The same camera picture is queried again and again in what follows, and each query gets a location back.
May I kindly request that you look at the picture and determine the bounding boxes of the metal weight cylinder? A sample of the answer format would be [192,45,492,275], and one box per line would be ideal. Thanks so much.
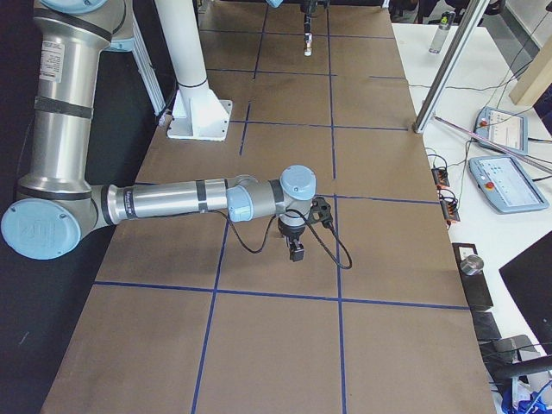
[460,254,484,276]

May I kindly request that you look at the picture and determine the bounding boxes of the black flat block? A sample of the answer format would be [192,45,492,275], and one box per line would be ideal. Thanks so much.
[452,242,493,311]

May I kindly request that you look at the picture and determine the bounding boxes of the black monitor corner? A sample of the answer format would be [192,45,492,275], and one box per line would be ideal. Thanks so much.
[499,233,552,354]

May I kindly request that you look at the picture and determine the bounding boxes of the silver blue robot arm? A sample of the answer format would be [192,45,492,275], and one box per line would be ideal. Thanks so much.
[1,1,316,261]
[267,1,330,35]

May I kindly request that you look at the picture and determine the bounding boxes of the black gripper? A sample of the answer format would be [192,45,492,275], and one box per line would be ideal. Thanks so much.
[300,0,330,35]
[278,222,304,262]

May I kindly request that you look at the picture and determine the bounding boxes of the aluminium frame post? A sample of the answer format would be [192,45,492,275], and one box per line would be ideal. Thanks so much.
[412,0,490,134]

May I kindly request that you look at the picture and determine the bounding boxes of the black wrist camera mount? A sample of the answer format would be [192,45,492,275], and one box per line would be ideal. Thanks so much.
[308,196,334,229]

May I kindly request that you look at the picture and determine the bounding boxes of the white PPR pipe valve piece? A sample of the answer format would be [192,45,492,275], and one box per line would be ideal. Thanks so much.
[304,32,312,57]

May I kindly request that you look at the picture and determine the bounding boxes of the orange black connector board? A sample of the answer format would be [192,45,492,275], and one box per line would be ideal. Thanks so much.
[431,166,449,190]

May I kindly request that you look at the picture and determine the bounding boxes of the far teach pendant tablet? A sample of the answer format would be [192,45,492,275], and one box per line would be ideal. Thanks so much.
[474,106,528,155]

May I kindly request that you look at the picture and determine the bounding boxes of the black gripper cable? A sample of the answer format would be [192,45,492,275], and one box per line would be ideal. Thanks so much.
[227,208,353,270]

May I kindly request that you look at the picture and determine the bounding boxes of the teach pendant tablet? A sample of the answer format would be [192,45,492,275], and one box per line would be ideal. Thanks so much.
[468,155,549,214]
[474,106,528,155]

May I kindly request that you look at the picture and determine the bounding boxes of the near teach pendant tablet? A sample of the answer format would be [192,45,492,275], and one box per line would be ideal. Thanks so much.
[468,155,549,214]

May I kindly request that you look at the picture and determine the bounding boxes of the clear water bottle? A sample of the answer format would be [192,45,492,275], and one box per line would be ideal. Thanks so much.
[429,11,455,54]

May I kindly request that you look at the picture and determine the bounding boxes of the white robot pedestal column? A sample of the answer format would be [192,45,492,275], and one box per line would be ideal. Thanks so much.
[155,0,232,141]

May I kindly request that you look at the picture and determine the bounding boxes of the wooden plank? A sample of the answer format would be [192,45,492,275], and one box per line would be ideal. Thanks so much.
[509,38,551,106]

